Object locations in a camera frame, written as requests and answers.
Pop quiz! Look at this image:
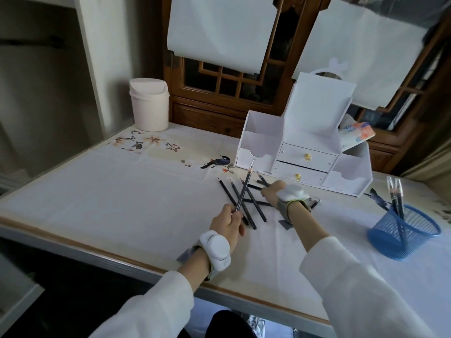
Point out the person's left hand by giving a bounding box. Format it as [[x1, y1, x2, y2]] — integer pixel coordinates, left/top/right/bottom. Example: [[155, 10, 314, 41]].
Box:
[[210, 204, 246, 252]]

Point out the person's right hand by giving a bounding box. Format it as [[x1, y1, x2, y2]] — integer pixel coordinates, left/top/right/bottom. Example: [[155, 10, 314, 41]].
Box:
[[260, 181, 288, 208]]

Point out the pile of black pencils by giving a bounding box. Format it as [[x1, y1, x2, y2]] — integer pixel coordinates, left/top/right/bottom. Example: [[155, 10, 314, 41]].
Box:
[[217, 170, 323, 231]]

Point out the black wooden pencil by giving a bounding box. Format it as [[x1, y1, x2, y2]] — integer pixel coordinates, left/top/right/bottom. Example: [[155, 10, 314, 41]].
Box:
[[235, 159, 255, 214], [386, 176, 402, 222], [394, 177, 406, 226]]

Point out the blue mesh pencil cup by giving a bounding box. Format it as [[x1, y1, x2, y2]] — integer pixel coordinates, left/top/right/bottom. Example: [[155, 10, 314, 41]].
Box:
[[367, 204, 442, 261]]

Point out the person's left forearm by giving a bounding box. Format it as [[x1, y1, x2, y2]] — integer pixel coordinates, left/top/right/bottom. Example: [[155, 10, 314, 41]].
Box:
[[88, 249, 213, 338]]

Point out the person's right forearm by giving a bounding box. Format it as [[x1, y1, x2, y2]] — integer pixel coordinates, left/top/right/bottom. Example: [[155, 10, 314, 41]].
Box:
[[287, 203, 439, 338]]

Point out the person's right leg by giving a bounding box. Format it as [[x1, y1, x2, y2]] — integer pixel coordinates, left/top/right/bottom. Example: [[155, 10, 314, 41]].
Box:
[[207, 310, 254, 338]]

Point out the brown wooden lattice cabinet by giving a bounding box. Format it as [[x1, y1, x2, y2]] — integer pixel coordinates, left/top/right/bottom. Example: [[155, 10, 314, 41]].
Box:
[[161, 0, 451, 173]]

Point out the white desk organizer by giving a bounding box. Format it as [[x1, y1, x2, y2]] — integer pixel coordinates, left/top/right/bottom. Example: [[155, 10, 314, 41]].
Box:
[[235, 72, 373, 198]]

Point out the colourful tissue packet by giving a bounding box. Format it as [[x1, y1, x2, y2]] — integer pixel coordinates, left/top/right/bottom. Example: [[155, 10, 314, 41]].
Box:
[[338, 114, 376, 151]]

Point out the white cloth covered table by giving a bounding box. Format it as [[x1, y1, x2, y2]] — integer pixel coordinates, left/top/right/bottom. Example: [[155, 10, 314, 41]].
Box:
[[0, 121, 451, 335]]

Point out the white swing lid bin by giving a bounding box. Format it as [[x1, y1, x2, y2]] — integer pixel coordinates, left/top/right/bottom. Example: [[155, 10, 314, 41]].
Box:
[[129, 77, 171, 132]]

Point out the white round eared mirror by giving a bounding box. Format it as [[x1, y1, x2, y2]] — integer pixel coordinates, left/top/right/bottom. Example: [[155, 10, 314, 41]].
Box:
[[310, 58, 350, 81]]

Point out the beige curtain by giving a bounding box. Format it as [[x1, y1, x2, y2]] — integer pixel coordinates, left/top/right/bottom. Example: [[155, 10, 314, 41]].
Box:
[[401, 137, 451, 194]]

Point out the white paper sheet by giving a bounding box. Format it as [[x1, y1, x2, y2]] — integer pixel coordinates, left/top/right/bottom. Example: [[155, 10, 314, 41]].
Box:
[[291, 0, 429, 110], [166, 0, 278, 75]]

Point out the white wrist tracker with strap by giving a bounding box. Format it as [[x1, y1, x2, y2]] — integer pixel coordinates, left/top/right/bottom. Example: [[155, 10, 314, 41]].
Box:
[[275, 184, 319, 230], [175, 230, 232, 283]]

